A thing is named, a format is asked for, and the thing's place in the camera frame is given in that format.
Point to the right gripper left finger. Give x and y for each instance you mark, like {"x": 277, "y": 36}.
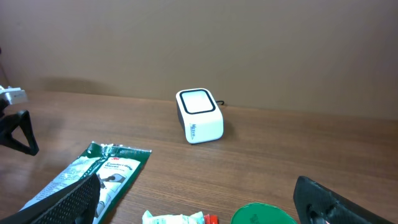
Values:
{"x": 74, "y": 204}

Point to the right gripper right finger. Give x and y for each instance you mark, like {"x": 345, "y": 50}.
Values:
{"x": 315, "y": 203}

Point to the white barcode scanner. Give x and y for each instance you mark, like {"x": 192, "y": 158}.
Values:
{"x": 199, "y": 115}

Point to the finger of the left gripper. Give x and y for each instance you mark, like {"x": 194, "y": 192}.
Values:
{"x": 17, "y": 133}

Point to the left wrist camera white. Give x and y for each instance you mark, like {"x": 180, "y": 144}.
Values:
{"x": 13, "y": 95}

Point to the green glove package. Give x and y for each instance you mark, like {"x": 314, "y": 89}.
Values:
{"x": 116, "y": 166}

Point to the red toothpaste tube box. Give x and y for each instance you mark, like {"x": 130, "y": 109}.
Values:
{"x": 211, "y": 219}

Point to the light green wipes packet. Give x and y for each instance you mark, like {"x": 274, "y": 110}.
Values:
{"x": 196, "y": 218}

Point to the green lid jar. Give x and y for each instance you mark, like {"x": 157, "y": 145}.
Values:
{"x": 261, "y": 213}

